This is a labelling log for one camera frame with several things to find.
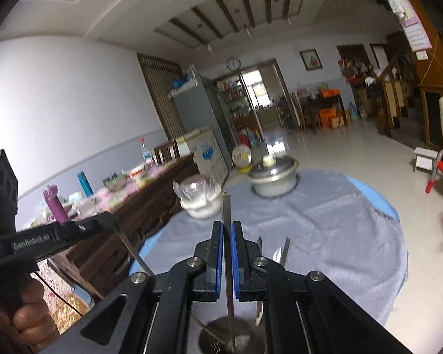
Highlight white plastic spoon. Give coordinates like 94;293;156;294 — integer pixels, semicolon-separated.
273;247;282;264

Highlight dark metal chopstick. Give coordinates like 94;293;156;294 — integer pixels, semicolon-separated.
221;191;236;353

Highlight person's left hand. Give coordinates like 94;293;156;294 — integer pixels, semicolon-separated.
0;278;61;353

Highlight metal utensil holder cup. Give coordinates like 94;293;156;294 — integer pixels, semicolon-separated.
198;317;253;354

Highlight purple water bottle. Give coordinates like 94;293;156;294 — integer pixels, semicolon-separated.
43;185;70;224

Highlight grey table cloth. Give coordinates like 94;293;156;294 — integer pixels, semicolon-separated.
132;168;410;354

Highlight teal thermos bottle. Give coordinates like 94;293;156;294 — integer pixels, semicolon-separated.
77;171;94;196

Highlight dark wooden sideboard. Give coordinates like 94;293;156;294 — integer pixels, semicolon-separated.
48;155;199;299

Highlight white bowl with plastic bag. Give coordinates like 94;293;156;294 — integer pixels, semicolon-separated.
173;174;222;219

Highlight aluminium pot with lid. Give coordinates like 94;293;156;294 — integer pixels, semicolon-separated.
248;154;298;197

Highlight clear bottle red cap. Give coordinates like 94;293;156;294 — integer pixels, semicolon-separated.
139;138;152;165

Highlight small yellow desk fan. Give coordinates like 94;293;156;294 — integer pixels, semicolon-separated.
231;144;252;174

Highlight white chest freezer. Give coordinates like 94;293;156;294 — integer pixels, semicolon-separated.
176;127;229;185

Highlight small white step stool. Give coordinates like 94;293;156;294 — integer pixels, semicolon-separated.
414;147;438;172

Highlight grey refrigerator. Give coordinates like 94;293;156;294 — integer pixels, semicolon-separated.
169;75;237;169

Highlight framed wall picture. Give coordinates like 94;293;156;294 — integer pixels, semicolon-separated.
300;49;323;71

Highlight round wall clock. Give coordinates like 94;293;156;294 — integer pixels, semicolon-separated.
226;56;241;72

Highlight hanging wall calendar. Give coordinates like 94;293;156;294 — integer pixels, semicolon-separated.
387;0;432;52

